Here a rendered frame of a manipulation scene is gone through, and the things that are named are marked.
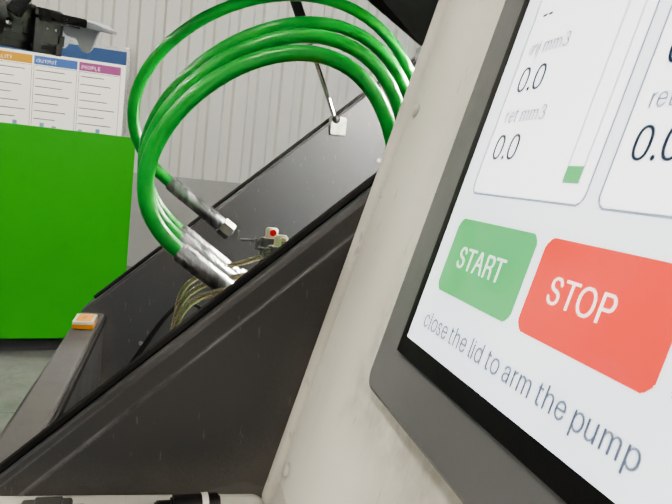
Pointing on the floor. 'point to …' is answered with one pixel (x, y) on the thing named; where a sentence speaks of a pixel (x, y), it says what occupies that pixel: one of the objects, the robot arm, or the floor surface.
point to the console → (382, 294)
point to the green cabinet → (59, 227)
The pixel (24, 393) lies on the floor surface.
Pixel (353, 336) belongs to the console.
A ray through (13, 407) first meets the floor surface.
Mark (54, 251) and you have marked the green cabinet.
